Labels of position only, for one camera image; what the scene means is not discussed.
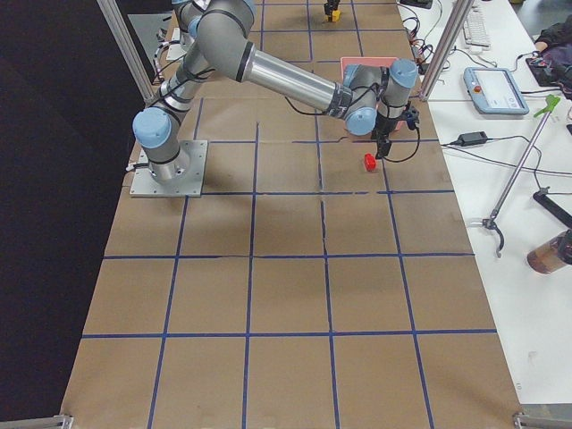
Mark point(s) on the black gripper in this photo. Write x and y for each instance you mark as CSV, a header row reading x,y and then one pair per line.
x,y
331,6
382,129

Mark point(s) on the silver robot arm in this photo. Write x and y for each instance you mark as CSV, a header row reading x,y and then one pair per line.
x,y
217,32

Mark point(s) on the pink plastic box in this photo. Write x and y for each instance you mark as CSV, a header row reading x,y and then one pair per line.
x,y
371,62

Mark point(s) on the red toy block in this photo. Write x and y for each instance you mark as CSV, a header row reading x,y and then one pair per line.
x,y
370,162

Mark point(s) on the black power adapter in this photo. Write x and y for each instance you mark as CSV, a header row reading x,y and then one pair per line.
x,y
472,138

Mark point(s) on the blue teach pendant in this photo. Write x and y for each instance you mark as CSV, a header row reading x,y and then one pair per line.
x,y
494,91

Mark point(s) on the white keyboard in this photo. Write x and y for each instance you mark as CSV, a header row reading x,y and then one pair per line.
x,y
475,33

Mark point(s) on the brown bottle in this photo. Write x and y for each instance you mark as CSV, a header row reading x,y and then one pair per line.
x,y
551,255

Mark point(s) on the aluminium frame post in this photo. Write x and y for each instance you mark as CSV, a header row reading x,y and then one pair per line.
x,y
452,28

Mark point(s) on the green handled reacher grabber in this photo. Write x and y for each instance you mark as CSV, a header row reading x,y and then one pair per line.
x,y
489,223

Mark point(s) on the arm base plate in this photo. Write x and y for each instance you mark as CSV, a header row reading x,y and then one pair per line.
x,y
184,176

